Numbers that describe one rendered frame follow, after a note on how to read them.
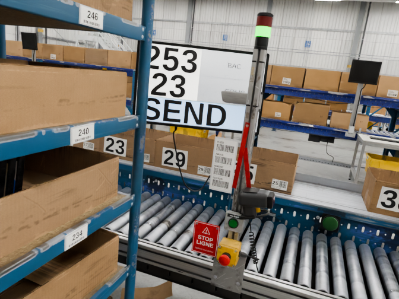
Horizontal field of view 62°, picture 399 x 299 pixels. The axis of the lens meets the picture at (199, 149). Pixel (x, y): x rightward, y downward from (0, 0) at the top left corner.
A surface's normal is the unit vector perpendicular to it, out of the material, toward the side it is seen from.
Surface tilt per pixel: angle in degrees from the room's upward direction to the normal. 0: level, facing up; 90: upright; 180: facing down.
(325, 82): 90
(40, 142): 90
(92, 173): 90
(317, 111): 90
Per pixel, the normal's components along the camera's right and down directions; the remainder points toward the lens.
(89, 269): 0.92, 0.19
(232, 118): 0.01, 0.16
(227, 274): -0.33, 0.18
